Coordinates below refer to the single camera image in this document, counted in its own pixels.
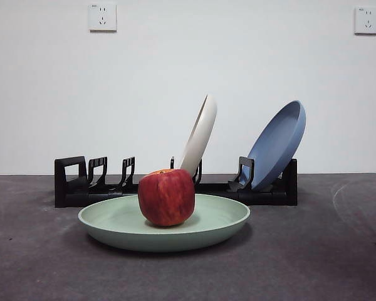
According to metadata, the red apple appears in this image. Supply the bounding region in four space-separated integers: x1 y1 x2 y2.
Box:
137 168 196 227

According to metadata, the green plate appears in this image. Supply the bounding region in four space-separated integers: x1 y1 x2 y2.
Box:
78 193 251 253

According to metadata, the cream white plate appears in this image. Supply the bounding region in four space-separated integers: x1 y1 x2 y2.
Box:
179 94 218 177

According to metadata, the blue plate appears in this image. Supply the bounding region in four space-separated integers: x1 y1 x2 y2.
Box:
243 100 307 191

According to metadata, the black plate rack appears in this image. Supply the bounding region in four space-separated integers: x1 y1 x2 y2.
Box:
54 156 298 208

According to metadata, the white wall socket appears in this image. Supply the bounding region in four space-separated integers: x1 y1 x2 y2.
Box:
88 2 118 33
354 6 376 35

